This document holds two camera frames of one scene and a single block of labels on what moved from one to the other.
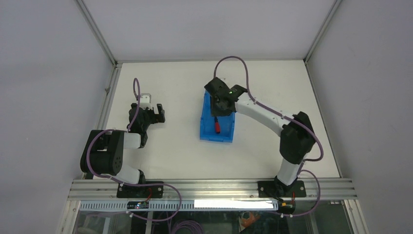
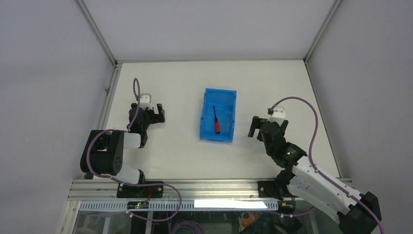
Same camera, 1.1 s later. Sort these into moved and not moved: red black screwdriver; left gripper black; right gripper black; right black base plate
Moved: right gripper black
Not moved: red black screwdriver; right black base plate; left gripper black
